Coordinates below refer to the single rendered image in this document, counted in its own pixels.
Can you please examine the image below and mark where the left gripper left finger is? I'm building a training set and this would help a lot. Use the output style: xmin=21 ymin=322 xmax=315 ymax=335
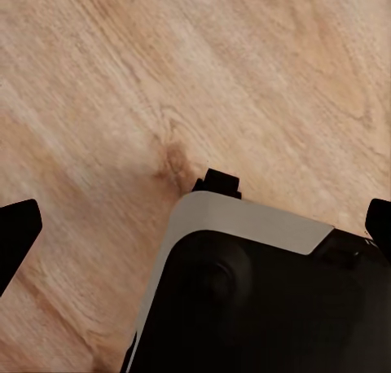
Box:
xmin=0 ymin=199 xmax=42 ymax=297

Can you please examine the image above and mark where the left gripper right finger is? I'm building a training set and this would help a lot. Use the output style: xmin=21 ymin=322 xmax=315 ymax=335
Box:
xmin=365 ymin=198 xmax=391 ymax=265

